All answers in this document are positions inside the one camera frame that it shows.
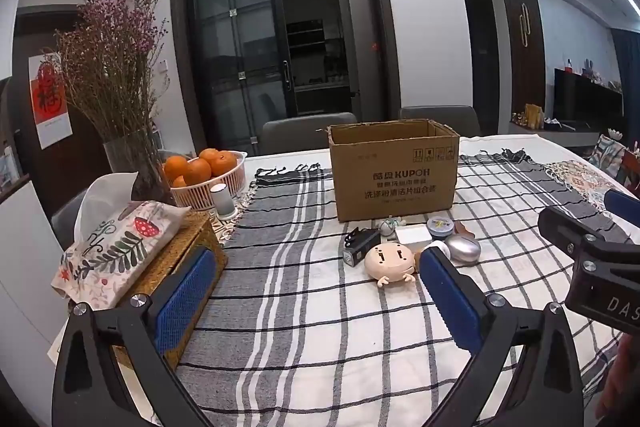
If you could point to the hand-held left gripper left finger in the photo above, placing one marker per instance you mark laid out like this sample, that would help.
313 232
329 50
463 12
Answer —
185 302

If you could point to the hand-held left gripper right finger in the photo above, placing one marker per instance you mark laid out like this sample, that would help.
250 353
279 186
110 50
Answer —
450 302

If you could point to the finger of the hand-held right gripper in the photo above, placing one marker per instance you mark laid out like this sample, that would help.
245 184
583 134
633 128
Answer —
624 204
570 227

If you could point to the silver egg-shaped mouse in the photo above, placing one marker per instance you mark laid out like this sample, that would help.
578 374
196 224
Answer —
464 248

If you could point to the beige deer-shaped toy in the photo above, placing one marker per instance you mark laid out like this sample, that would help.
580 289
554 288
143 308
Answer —
390 264

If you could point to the white charger plug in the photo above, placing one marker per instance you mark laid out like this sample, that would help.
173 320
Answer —
412 235

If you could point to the black bike light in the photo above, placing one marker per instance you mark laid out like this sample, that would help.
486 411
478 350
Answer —
361 246

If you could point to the brown cardboard box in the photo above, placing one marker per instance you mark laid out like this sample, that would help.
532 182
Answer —
395 172

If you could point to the person's right hand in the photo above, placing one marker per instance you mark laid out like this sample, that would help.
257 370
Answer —
617 377

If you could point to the woven rattan box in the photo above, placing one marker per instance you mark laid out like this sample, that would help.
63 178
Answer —
192 252

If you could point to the colourful cloth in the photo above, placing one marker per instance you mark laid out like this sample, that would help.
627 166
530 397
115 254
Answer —
607 154

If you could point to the grey plaid tablecloth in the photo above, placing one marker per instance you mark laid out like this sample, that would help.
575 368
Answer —
380 307

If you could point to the round metal tin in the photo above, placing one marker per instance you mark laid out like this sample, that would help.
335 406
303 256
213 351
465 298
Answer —
440 227

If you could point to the grey television cabinet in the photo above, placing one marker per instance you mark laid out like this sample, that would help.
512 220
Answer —
555 134

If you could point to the floral tissue cover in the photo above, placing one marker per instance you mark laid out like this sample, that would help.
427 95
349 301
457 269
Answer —
112 242

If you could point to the small white cylinder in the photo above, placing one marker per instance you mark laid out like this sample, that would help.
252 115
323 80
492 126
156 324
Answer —
220 203

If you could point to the black television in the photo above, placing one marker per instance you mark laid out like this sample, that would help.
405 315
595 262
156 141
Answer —
587 99

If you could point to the white plastic basket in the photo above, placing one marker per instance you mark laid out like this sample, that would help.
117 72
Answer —
210 192

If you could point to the yellow bag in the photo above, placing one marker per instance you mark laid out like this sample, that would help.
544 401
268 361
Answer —
533 114

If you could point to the pile of oranges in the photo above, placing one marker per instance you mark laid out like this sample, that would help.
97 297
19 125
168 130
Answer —
200 167

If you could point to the grey dining chair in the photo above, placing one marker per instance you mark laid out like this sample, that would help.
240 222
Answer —
440 119
307 132

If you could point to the dark glass sliding door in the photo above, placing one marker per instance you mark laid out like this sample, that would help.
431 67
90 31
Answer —
240 47

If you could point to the red wall calendar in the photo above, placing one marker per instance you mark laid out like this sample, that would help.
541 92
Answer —
49 102

